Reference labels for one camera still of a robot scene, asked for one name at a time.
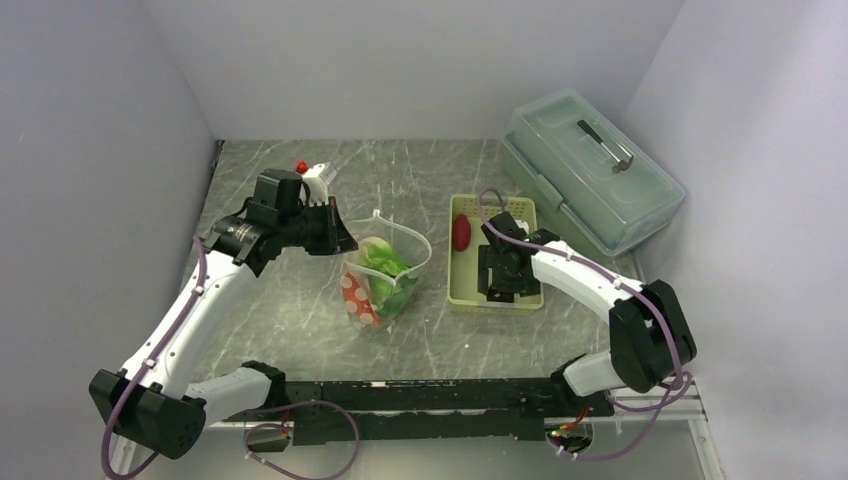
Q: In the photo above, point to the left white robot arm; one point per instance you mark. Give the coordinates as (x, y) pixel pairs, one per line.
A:
(151, 399)

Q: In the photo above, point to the clear dotted zip bag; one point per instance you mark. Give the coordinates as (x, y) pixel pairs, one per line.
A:
(410, 245)

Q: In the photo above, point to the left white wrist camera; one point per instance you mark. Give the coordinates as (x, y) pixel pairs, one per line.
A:
(317, 179)

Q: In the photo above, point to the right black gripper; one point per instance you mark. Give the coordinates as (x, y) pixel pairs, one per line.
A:
(490, 258)

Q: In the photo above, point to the purple eggplant toy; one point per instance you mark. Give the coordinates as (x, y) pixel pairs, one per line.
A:
(461, 233)

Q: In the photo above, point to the pale green plastic basket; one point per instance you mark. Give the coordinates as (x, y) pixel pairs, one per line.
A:
(462, 278)

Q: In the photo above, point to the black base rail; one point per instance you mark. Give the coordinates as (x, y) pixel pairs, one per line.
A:
(518, 408)

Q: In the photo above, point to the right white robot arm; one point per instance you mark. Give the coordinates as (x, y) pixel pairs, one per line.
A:
(649, 338)

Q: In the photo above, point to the clear lidded storage box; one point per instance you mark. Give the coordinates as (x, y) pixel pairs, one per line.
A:
(569, 177)

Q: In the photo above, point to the green cabbage toy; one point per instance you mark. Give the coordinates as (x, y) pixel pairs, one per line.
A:
(393, 286)

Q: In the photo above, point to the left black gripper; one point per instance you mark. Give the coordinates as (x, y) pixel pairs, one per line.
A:
(336, 238)

